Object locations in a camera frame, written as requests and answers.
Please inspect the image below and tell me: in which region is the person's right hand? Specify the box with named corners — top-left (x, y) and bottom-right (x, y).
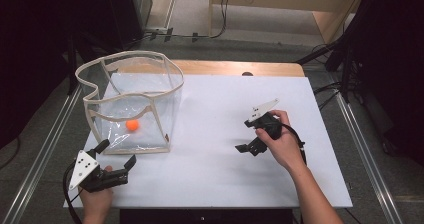
top-left (254, 109), bottom-right (308, 172)

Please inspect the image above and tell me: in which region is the black stand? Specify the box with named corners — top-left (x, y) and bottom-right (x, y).
top-left (295, 0), bottom-right (371, 105)

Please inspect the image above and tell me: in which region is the white board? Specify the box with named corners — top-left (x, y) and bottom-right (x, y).
top-left (63, 72), bottom-right (354, 209)

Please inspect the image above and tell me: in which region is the dark curtain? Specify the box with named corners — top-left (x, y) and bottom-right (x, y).
top-left (346, 0), bottom-right (424, 167)
top-left (0, 0), bottom-right (113, 150)

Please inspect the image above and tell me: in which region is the black cabinet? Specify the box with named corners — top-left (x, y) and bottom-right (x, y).
top-left (105, 0), bottom-right (154, 50)

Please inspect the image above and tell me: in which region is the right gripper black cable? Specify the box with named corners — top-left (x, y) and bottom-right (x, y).
top-left (281, 123), bottom-right (308, 168)

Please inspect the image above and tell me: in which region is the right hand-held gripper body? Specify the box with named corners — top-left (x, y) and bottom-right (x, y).
top-left (246, 98), bottom-right (285, 157)

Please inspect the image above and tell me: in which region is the black floor cable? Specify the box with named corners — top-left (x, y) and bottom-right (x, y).
top-left (143, 0), bottom-right (232, 43)

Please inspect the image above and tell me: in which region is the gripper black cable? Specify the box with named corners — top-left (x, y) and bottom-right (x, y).
top-left (62, 160), bottom-right (84, 224)
top-left (281, 123), bottom-right (308, 168)

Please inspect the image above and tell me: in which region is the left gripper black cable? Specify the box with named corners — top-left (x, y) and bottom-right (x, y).
top-left (62, 160), bottom-right (84, 224)

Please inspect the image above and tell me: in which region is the person's left hand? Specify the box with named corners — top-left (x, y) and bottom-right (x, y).
top-left (78, 164), bottom-right (115, 216)

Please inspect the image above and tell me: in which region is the clear bag with beige trim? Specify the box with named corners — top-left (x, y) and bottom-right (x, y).
top-left (74, 50), bottom-right (185, 156)

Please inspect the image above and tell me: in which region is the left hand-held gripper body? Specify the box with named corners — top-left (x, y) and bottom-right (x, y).
top-left (68, 149), bottom-right (130, 193)

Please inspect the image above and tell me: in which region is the orange ball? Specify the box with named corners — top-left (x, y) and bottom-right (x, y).
top-left (125, 118), bottom-right (140, 132)

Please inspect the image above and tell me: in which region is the metal floor rail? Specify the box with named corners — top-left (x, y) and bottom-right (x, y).
top-left (334, 92), bottom-right (405, 224)
top-left (0, 83), bottom-right (83, 224)

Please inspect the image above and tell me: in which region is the wooden table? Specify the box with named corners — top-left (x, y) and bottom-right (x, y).
top-left (109, 59), bottom-right (306, 78)

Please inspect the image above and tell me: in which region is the black box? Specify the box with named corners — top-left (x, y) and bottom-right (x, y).
top-left (118, 208), bottom-right (295, 224)

